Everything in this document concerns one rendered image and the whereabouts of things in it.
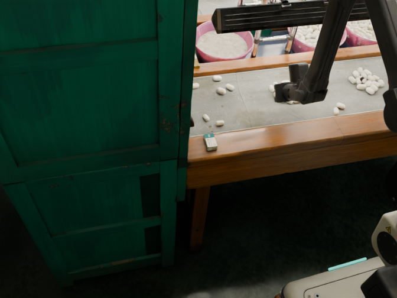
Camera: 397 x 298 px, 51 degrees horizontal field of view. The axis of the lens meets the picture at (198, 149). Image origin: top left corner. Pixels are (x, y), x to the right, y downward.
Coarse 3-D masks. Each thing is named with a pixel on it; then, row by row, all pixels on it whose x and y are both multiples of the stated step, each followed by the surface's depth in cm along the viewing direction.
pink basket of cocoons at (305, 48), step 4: (288, 28) 187; (344, 32) 189; (344, 36) 187; (296, 40) 183; (344, 40) 184; (292, 44) 190; (296, 44) 187; (300, 44) 184; (304, 44) 181; (340, 44) 183; (292, 48) 192; (296, 48) 189; (300, 48) 186; (304, 48) 185; (308, 48) 183; (312, 48) 182; (296, 52) 191; (300, 52) 188
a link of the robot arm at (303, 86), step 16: (336, 0) 107; (352, 0) 107; (336, 16) 110; (320, 32) 117; (336, 32) 113; (320, 48) 119; (336, 48) 118; (320, 64) 121; (304, 80) 129; (320, 80) 125; (320, 96) 130
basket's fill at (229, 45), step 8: (208, 32) 188; (200, 40) 185; (208, 40) 184; (216, 40) 184; (224, 40) 185; (232, 40) 185; (240, 40) 187; (200, 48) 182; (208, 48) 180; (216, 48) 181; (224, 48) 181; (232, 48) 183; (240, 48) 183; (216, 56) 178; (224, 56) 178; (232, 56) 179
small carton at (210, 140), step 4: (204, 136) 144; (208, 136) 144; (212, 136) 144; (204, 140) 144; (208, 140) 143; (212, 140) 143; (208, 144) 142; (212, 144) 142; (216, 144) 142; (208, 148) 141; (212, 148) 142; (216, 148) 142
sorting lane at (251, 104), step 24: (240, 72) 171; (264, 72) 173; (288, 72) 174; (336, 72) 175; (384, 72) 177; (192, 96) 161; (216, 96) 162; (240, 96) 163; (264, 96) 164; (336, 96) 166; (360, 96) 167; (216, 120) 155; (240, 120) 155; (264, 120) 156; (288, 120) 157
